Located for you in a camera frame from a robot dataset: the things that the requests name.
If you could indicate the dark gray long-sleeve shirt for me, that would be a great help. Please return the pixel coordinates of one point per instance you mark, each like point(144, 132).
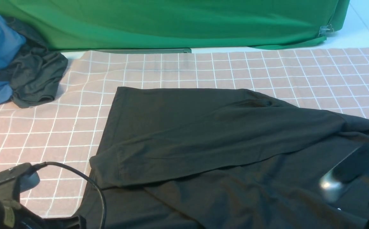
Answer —
point(224, 159)

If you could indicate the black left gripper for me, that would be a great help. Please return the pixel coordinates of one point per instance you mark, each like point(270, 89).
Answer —
point(17, 216)

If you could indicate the dark gray crumpled garment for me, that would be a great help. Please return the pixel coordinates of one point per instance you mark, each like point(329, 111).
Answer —
point(35, 72)

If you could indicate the metal binder clip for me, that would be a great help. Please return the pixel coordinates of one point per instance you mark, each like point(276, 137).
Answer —
point(325, 30)

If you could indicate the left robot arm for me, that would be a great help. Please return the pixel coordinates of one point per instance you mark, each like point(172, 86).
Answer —
point(14, 215)

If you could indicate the green backdrop cloth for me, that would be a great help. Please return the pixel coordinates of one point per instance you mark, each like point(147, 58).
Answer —
point(112, 24)

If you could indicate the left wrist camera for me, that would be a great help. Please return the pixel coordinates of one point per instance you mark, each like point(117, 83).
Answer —
point(16, 180)

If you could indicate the pink checkered tablecloth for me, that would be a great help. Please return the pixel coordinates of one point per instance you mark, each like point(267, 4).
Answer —
point(69, 129)

